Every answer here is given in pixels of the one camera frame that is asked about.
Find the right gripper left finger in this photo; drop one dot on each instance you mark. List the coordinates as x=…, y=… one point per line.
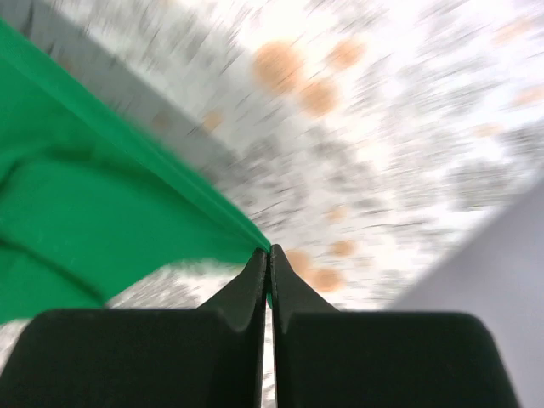
x=211, y=356

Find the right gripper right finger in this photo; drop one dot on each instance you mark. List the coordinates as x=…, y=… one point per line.
x=325, y=357

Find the green t shirt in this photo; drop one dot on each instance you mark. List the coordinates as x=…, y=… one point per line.
x=90, y=204

